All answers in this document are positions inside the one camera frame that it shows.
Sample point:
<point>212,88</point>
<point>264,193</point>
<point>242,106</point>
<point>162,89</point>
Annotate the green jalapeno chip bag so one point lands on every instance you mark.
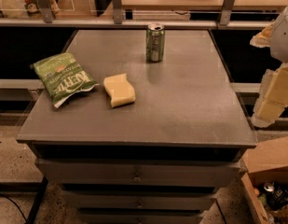
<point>63,77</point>

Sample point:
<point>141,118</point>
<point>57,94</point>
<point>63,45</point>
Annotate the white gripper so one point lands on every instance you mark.
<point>283,36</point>

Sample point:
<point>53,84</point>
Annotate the metal railing frame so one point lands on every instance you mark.
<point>200,14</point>

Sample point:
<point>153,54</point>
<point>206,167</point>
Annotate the green soda can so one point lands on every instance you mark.
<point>155,40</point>

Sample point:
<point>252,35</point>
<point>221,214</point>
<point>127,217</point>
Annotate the cardboard box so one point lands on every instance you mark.
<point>267,162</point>

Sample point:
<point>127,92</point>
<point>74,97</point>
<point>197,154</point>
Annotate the grey drawer cabinet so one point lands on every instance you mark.
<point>159,160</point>

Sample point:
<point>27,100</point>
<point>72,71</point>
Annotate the yellow sponge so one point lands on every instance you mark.
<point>119,89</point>

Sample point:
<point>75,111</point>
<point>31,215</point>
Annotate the dark can in box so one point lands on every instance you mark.
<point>277,197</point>

